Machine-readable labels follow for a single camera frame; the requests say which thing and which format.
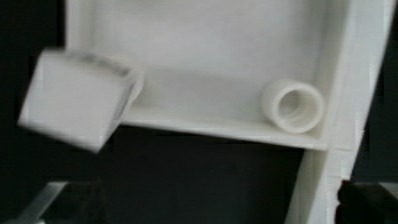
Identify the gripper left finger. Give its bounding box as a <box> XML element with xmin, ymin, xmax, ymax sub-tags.
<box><xmin>8</xmin><ymin>181</ymin><xmax>102</xmax><ymax>224</ymax></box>

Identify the white U-shaped obstacle fence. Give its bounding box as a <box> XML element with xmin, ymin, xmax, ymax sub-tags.
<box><xmin>285</xmin><ymin>0</ymin><xmax>398</xmax><ymax>224</ymax></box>

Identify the white square table top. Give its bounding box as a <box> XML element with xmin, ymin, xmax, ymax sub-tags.
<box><xmin>66</xmin><ymin>0</ymin><xmax>397</xmax><ymax>151</ymax></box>

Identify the white table leg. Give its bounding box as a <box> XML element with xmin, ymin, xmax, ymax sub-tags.
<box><xmin>18</xmin><ymin>49</ymin><xmax>144</xmax><ymax>153</ymax></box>

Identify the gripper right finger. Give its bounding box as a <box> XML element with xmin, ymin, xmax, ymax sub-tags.
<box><xmin>336</xmin><ymin>181</ymin><xmax>398</xmax><ymax>224</ymax></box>

